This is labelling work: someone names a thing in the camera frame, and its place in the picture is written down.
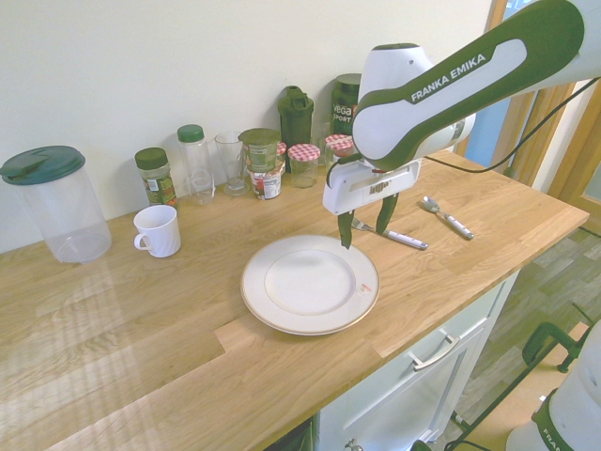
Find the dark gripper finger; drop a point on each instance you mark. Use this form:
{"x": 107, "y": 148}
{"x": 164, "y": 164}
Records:
{"x": 387, "y": 211}
{"x": 346, "y": 230}

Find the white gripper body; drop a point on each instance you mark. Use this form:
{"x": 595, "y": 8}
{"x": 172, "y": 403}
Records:
{"x": 343, "y": 190}

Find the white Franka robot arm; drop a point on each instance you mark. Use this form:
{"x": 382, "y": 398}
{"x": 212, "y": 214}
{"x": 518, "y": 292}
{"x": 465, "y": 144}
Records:
{"x": 436, "y": 108}

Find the white gold-rimmed plate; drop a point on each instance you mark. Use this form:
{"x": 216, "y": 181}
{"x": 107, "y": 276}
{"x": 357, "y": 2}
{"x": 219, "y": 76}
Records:
{"x": 310, "y": 284}

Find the jam jar red checked lid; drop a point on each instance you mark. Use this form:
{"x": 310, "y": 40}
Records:
{"x": 338, "y": 143}
{"x": 303, "y": 164}
{"x": 282, "y": 150}

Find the white red yogurt tub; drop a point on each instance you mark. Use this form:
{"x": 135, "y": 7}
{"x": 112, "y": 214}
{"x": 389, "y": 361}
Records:
{"x": 266, "y": 183}

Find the dark green shaker bottle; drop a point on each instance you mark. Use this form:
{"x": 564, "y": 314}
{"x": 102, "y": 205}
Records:
{"x": 296, "y": 117}

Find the dark Vega Sport tub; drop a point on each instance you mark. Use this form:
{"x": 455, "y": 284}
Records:
{"x": 345, "y": 103}

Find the tall clear glass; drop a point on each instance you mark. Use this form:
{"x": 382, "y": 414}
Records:
{"x": 232, "y": 160}

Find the clear bottle green cap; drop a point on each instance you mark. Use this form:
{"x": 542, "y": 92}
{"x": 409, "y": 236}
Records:
{"x": 197, "y": 164}

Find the white kitchen cabinet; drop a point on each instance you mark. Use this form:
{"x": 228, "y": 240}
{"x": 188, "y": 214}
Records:
{"x": 422, "y": 390}

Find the white ribbed mug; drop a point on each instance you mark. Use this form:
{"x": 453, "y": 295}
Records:
{"x": 162, "y": 235}

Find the coffee jar dark lid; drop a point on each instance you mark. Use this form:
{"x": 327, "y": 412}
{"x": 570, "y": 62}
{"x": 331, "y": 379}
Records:
{"x": 157, "y": 181}

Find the dark table clamp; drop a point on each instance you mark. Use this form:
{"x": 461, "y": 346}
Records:
{"x": 554, "y": 336}

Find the clear pitcher green lid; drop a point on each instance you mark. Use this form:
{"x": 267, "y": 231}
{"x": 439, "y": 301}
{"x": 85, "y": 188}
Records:
{"x": 61, "y": 211}

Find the wooden door frame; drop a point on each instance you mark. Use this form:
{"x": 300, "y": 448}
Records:
{"x": 563, "y": 155}

